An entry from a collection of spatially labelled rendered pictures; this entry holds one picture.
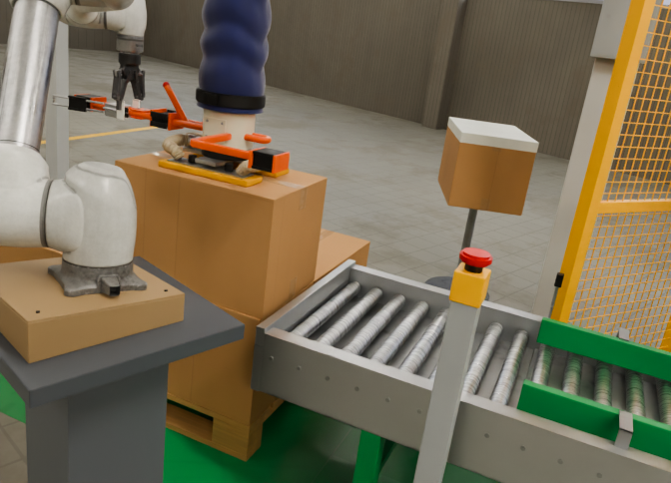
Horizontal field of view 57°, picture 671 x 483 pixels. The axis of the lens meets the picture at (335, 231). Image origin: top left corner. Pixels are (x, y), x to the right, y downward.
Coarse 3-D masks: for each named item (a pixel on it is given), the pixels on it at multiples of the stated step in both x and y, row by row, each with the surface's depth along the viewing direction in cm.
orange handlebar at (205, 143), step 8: (96, 104) 223; (104, 104) 222; (136, 112) 217; (144, 112) 217; (176, 120) 211; (192, 120) 214; (192, 128) 210; (200, 128) 208; (208, 136) 190; (216, 136) 192; (224, 136) 196; (248, 136) 202; (256, 136) 201; (264, 136) 204; (192, 144) 182; (200, 144) 181; (208, 144) 180; (216, 144) 180; (216, 152) 179; (224, 152) 178; (232, 152) 177; (240, 152) 176; (248, 152) 176
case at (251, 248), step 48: (144, 192) 203; (192, 192) 196; (240, 192) 189; (288, 192) 195; (144, 240) 208; (192, 240) 200; (240, 240) 193; (288, 240) 201; (192, 288) 205; (240, 288) 198; (288, 288) 211
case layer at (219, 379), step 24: (336, 240) 280; (360, 240) 285; (336, 264) 251; (360, 264) 280; (240, 312) 200; (192, 360) 213; (216, 360) 208; (240, 360) 204; (168, 384) 220; (192, 384) 215; (216, 384) 211; (240, 384) 207; (216, 408) 214; (240, 408) 209; (264, 408) 217
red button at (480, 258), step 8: (464, 248) 133; (472, 248) 134; (464, 256) 130; (472, 256) 129; (480, 256) 129; (488, 256) 130; (472, 264) 130; (480, 264) 129; (488, 264) 130; (480, 272) 132
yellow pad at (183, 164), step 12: (192, 156) 203; (168, 168) 204; (180, 168) 201; (192, 168) 200; (204, 168) 199; (216, 168) 202; (228, 168) 198; (228, 180) 195; (240, 180) 193; (252, 180) 195
